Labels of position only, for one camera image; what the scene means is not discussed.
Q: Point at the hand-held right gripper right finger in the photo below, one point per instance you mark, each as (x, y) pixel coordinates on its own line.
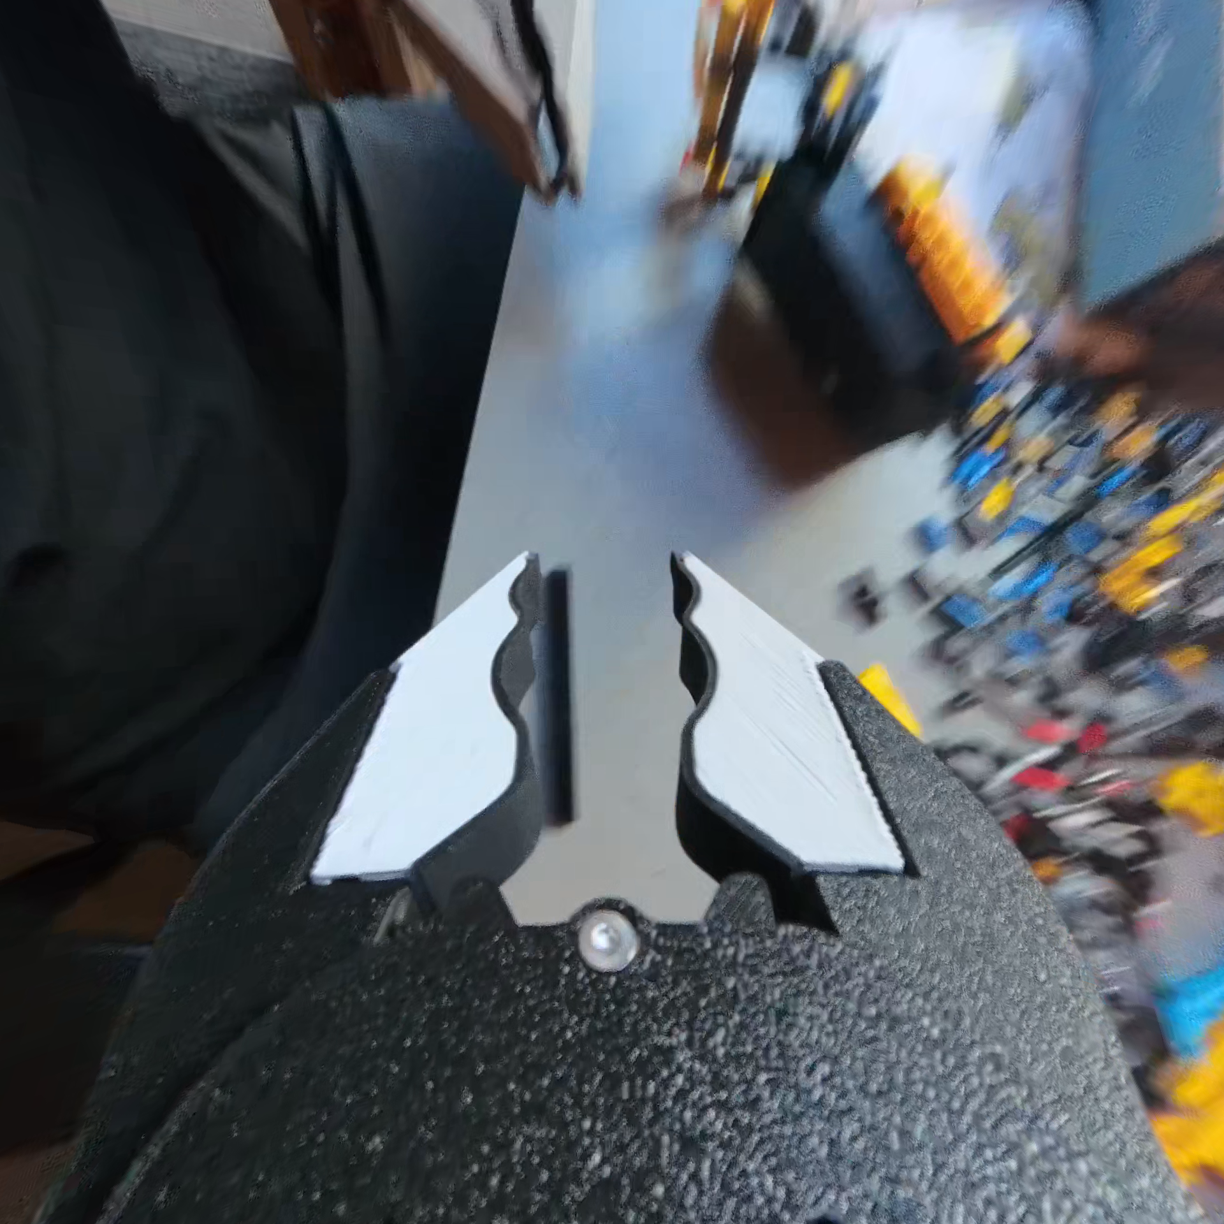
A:
(793, 766)

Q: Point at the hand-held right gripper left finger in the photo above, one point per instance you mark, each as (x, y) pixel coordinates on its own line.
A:
(421, 766)

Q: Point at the black toy beam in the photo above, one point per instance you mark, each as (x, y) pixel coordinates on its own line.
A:
(560, 699)

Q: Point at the yellow black toy brick model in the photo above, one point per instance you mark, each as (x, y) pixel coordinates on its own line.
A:
(860, 278)

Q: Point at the grey desk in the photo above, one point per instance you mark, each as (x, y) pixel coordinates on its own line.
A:
(612, 431)

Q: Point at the pile of loose toy pieces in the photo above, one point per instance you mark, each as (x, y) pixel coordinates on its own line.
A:
(1052, 575)

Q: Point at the person's dark clothing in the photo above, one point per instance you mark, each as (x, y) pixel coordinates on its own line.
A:
(191, 431)

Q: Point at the open instruction booklet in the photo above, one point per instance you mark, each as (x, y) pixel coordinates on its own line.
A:
(956, 87)

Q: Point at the brown wooden furniture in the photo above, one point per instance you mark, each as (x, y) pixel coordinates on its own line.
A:
(440, 57)

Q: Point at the blue cardboard box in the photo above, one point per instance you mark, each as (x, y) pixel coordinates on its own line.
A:
(1157, 143)

